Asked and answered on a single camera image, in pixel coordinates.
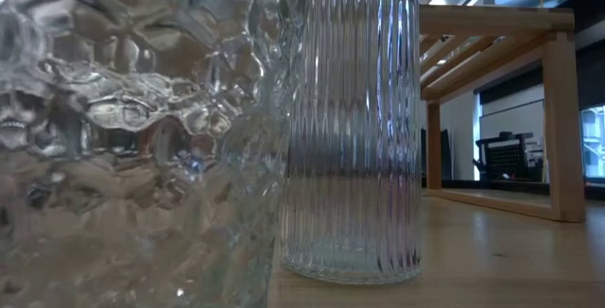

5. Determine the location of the wooden slatted shelf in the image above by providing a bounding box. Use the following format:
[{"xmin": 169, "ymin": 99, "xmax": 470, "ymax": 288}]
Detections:
[{"xmin": 418, "ymin": 4, "xmax": 587, "ymax": 224}]

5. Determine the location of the white board panel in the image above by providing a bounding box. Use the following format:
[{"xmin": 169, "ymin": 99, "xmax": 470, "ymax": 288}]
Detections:
[{"xmin": 478, "ymin": 98, "xmax": 545, "ymax": 142}]

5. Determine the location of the glass window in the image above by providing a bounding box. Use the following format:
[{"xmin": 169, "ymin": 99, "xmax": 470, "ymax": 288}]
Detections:
[{"xmin": 579, "ymin": 104, "xmax": 605, "ymax": 180}]

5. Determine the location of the black pegboard cart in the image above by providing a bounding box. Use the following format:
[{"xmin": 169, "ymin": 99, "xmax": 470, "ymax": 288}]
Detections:
[{"xmin": 474, "ymin": 130, "xmax": 545, "ymax": 182}]

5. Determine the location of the clear ribbed cylinder vase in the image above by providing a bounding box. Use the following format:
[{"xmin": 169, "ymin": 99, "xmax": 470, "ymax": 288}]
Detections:
[{"xmin": 279, "ymin": 0, "xmax": 424, "ymax": 285}]

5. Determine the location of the black upright panel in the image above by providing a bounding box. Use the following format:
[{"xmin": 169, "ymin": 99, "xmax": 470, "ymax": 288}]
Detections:
[{"xmin": 420, "ymin": 127, "xmax": 454, "ymax": 181}]

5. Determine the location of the clear hammered glass vase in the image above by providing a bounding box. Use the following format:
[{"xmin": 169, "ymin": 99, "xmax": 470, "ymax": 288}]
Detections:
[{"xmin": 0, "ymin": 0, "xmax": 311, "ymax": 308}]

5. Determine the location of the black aluminium table frame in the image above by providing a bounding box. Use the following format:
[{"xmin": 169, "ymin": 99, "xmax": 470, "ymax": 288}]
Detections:
[{"xmin": 422, "ymin": 178, "xmax": 605, "ymax": 201}]

